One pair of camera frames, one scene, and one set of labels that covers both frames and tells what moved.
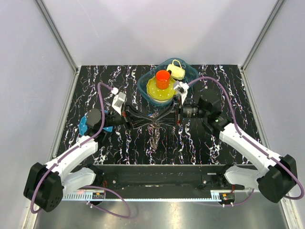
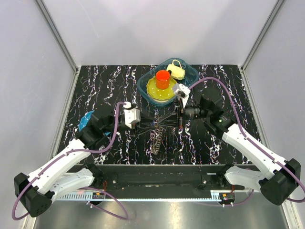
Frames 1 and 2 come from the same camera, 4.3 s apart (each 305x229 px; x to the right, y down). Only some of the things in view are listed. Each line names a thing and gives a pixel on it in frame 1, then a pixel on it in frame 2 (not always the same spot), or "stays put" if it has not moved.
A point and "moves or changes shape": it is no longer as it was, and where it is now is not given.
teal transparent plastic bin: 191,72 stays put
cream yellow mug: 177,73 stays put
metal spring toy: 154,131 moves or changes shape
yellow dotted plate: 160,94 stays put
